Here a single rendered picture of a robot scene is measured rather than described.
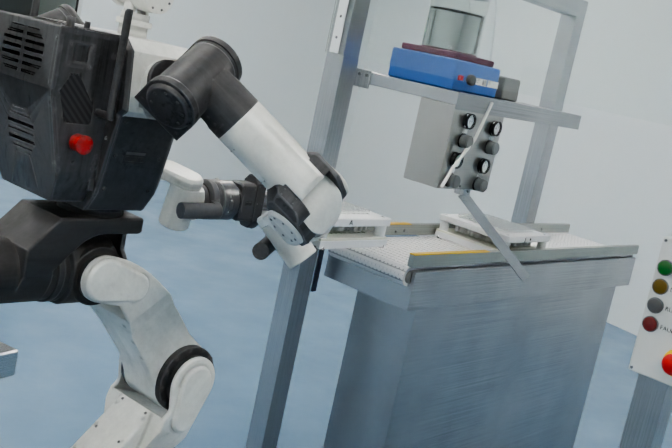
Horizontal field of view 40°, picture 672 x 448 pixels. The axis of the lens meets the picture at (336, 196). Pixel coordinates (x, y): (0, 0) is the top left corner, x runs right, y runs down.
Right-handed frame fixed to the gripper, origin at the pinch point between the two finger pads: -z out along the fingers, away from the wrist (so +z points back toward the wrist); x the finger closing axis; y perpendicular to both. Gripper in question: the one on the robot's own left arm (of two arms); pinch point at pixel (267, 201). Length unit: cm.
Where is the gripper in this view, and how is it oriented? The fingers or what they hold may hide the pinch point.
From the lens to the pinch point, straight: 211.7
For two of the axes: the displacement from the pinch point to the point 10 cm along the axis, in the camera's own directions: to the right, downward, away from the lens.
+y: 6.5, 2.5, -7.2
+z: -7.4, -0.3, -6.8
